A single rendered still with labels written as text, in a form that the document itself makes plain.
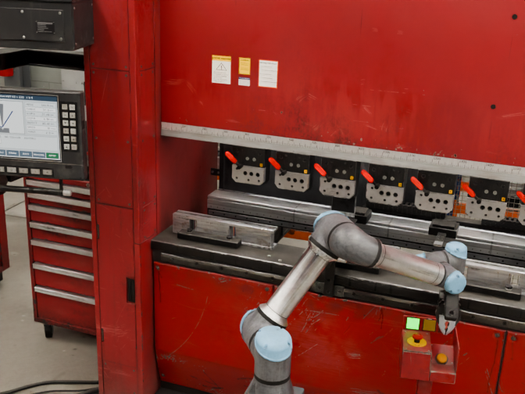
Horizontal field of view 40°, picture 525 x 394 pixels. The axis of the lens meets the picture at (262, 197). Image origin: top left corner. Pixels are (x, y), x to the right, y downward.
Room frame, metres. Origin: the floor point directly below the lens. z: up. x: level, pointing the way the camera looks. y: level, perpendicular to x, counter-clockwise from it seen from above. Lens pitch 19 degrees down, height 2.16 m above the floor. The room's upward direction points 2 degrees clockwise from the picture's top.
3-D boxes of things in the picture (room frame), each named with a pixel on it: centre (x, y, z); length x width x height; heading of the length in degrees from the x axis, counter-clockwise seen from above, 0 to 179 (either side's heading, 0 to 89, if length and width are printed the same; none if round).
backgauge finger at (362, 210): (3.06, -0.41, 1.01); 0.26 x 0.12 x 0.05; 160
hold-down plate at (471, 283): (2.65, -0.90, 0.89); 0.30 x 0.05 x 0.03; 70
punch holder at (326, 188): (2.91, -0.32, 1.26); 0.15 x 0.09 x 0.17; 70
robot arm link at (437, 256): (2.31, -0.60, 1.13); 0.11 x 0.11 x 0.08; 18
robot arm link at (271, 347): (2.02, -0.05, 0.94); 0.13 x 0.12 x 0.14; 18
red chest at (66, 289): (3.75, 0.94, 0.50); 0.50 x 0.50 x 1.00; 70
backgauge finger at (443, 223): (2.93, -0.78, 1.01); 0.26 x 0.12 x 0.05; 160
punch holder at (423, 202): (2.78, -0.70, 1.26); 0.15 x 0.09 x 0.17; 70
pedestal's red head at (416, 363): (2.39, -0.64, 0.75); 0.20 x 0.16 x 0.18; 81
